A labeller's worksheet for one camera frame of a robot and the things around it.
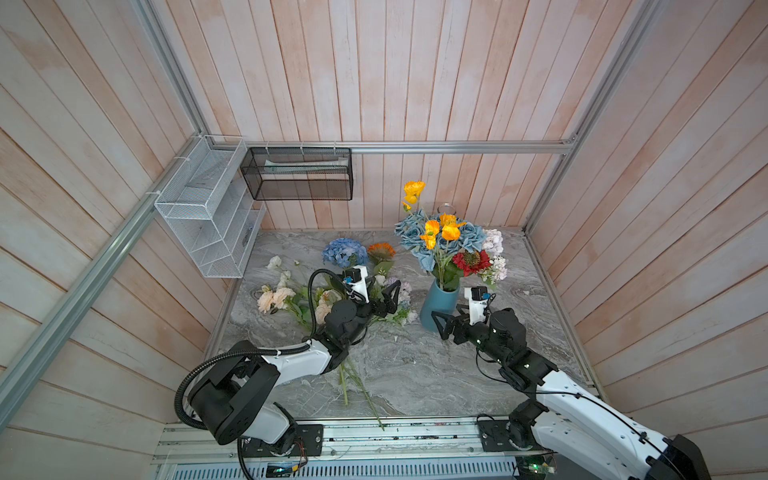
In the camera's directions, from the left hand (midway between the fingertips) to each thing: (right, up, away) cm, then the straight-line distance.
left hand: (389, 285), depth 80 cm
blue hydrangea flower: (-14, +9, +18) cm, 25 cm away
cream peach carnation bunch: (-37, -6, +15) cm, 40 cm away
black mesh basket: (-31, +38, +24) cm, 54 cm away
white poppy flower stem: (-39, +6, +21) cm, 45 cm away
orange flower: (-1, +10, +27) cm, 29 cm away
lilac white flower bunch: (+24, +11, -10) cm, 29 cm away
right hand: (+15, -7, -1) cm, 16 cm away
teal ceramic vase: (+13, -4, 0) cm, 14 cm away
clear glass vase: (+23, +26, +32) cm, 47 cm away
